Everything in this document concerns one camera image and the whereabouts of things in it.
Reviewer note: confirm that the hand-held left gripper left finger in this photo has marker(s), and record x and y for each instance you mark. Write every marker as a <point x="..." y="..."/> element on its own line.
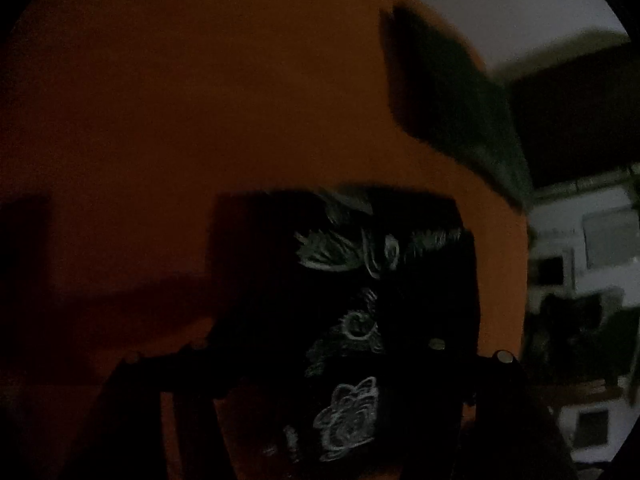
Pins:
<point x="215" y="370"/>

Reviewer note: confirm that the dark green sweater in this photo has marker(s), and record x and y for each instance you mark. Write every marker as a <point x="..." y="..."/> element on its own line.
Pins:
<point x="450" y="100"/>

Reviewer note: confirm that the dark cloth heap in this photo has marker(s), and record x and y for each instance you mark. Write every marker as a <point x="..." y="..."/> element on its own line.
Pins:
<point x="580" y="340"/>

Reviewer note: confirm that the orange blanket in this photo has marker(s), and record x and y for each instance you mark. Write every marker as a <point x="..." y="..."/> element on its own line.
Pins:
<point x="200" y="110"/>

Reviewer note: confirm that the black printed garment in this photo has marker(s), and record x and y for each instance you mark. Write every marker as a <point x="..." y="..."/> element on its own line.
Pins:
<point x="350" y="320"/>

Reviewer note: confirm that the brown wooden wardrobe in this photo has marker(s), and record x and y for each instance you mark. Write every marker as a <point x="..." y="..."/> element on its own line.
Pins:
<point x="575" y="120"/>

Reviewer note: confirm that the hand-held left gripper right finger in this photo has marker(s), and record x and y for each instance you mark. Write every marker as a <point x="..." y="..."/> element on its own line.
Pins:
<point x="442" y="375"/>

